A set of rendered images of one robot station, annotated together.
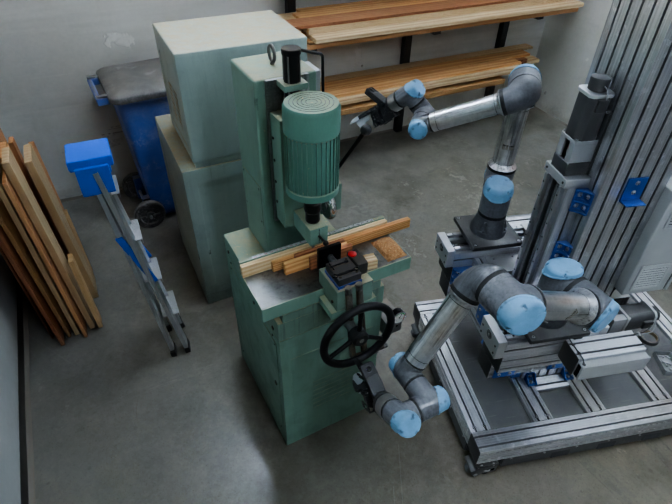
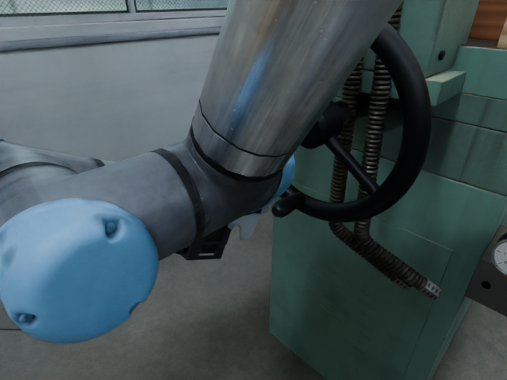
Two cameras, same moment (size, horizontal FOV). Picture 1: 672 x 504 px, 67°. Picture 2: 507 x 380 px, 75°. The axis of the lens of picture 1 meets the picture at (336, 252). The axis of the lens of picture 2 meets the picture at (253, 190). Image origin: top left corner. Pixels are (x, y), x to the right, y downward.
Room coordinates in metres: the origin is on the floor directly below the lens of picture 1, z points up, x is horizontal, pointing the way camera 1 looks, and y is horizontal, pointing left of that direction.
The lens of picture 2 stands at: (0.94, -0.47, 0.96)
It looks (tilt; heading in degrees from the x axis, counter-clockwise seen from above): 30 degrees down; 74
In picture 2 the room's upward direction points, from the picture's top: straight up
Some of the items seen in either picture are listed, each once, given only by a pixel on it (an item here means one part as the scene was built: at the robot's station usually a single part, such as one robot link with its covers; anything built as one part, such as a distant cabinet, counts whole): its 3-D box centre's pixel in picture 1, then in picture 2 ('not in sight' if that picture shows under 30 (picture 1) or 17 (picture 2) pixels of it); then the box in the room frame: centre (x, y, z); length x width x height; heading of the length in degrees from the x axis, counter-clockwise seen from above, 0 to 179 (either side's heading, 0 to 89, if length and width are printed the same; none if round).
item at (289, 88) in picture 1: (291, 75); not in sight; (1.56, 0.15, 1.54); 0.08 x 0.08 x 0.17; 29
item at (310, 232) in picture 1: (310, 226); not in sight; (1.45, 0.09, 1.03); 0.14 x 0.07 x 0.09; 29
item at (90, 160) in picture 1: (137, 260); not in sight; (1.75, 0.91, 0.58); 0.27 x 0.25 x 1.16; 115
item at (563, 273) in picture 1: (561, 280); not in sight; (1.25, -0.75, 0.98); 0.13 x 0.12 x 0.14; 27
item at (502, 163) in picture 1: (510, 135); not in sight; (1.87, -0.68, 1.19); 0.15 x 0.12 x 0.55; 164
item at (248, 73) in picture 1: (277, 160); not in sight; (1.69, 0.23, 1.16); 0.22 x 0.22 x 0.72; 29
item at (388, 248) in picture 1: (388, 246); not in sight; (1.49, -0.20, 0.91); 0.12 x 0.09 x 0.03; 29
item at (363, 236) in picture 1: (344, 242); not in sight; (1.50, -0.03, 0.92); 0.59 x 0.02 x 0.04; 119
